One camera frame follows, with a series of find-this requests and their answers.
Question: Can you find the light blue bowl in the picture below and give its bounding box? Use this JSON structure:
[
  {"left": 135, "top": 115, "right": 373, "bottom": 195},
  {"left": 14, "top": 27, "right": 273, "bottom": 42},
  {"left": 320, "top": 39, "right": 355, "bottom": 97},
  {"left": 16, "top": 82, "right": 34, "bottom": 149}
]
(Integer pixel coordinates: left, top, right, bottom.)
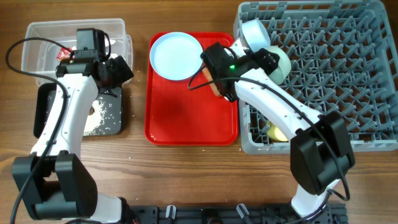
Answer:
[{"left": 242, "top": 19, "right": 271, "bottom": 52}]

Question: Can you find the green bowl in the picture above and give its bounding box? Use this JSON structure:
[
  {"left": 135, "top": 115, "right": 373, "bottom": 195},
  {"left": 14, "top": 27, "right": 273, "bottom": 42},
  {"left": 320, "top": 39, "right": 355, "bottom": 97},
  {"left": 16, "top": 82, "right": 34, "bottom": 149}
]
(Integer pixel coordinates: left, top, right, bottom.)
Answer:
[{"left": 266, "top": 46, "right": 291, "bottom": 85}]

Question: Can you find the brown food scrap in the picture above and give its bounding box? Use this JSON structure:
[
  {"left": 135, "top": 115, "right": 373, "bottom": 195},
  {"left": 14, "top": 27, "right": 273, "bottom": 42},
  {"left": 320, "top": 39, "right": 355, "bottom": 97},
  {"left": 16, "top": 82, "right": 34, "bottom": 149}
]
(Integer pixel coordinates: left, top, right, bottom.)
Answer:
[{"left": 89, "top": 107, "right": 95, "bottom": 116}]

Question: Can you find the red snack wrapper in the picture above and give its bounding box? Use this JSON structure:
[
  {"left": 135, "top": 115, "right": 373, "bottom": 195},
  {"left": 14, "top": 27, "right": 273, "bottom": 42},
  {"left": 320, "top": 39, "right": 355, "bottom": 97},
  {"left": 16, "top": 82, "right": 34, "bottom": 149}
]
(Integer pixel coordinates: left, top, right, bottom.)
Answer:
[{"left": 56, "top": 48, "right": 73, "bottom": 61}]

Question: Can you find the pile of white rice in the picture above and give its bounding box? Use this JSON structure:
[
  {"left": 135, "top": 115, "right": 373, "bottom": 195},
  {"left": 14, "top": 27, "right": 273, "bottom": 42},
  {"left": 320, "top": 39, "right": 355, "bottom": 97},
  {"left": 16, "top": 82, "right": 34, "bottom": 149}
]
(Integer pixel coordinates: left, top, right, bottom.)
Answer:
[{"left": 45, "top": 90, "right": 122, "bottom": 136}]

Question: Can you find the light blue plate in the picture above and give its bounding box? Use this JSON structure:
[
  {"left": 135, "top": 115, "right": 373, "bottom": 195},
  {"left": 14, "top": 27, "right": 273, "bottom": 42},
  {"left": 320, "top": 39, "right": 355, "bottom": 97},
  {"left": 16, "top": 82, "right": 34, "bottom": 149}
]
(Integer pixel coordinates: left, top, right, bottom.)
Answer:
[{"left": 149, "top": 32, "right": 203, "bottom": 81}]

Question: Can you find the yellow plastic cup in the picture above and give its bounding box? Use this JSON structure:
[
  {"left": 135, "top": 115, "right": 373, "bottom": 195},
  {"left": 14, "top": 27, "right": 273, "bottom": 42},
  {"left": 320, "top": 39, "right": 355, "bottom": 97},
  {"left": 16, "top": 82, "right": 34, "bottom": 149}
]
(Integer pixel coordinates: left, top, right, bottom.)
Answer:
[{"left": 266, "top": 121, "right": 289, "bottom": 142}]

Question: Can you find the white napkin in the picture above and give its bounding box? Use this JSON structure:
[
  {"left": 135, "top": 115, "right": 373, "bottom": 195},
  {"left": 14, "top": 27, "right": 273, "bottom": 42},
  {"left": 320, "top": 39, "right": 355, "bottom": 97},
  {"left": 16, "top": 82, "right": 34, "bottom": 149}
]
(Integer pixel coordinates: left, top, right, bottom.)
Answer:
[{"left": 105, "top": 39, "right": 118, "bottom": 58}]

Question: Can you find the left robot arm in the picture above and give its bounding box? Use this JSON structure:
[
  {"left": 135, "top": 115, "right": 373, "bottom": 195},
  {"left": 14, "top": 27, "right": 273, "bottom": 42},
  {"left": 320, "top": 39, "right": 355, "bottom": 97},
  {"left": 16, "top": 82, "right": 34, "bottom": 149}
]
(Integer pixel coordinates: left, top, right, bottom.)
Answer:
[{"left": 10, "top": 56, "right": 136, "bottom": 223}]

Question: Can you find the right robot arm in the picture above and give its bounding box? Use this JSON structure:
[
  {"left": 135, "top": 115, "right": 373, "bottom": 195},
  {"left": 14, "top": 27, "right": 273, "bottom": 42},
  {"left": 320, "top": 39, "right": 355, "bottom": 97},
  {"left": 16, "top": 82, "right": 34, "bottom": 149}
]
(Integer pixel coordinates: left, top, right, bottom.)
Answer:
[{"left": 230, "top": 46, "right": 355, "bottom": 220}]

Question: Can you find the grey dishwasher rack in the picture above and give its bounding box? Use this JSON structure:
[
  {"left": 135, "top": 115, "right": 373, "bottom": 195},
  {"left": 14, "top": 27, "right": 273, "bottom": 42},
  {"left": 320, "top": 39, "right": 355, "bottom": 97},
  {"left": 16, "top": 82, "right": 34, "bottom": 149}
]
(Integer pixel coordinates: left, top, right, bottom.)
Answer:
[{"left": 233, "top": 1, "right": 397, "bottom": 152}]

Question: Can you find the black plastic tray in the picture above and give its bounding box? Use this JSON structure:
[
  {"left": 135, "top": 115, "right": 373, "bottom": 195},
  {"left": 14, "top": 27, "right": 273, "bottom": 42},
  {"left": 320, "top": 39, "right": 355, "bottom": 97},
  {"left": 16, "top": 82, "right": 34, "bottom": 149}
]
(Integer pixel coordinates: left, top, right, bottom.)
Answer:
[{"left": 33, "top": 82, "right": 124, "bottom": 138}]

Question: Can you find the clear plastic bin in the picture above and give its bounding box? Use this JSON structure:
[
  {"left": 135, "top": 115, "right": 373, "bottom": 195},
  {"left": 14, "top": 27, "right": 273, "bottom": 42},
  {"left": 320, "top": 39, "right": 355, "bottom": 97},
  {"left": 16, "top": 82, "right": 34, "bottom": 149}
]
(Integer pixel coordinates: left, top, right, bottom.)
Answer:
[{"left": 21, "top": 18, "right": 133, "bottom": 86}]

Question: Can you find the red serving tray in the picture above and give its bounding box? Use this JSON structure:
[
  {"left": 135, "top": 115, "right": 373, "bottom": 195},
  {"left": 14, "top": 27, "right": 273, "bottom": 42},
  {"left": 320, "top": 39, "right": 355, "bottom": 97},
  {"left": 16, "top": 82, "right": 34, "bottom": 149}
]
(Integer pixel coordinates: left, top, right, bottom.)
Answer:
[{"left": 144, "top": 32, "right": 239, "bottom": 146}]

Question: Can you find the black mounting rail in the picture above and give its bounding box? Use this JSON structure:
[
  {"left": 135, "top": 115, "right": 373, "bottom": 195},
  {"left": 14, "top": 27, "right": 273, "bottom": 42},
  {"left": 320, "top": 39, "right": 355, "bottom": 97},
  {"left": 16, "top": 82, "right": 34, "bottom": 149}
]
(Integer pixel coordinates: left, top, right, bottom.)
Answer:
[{"left": 124, "top": 203, "right": 348, "bottom": 224}]

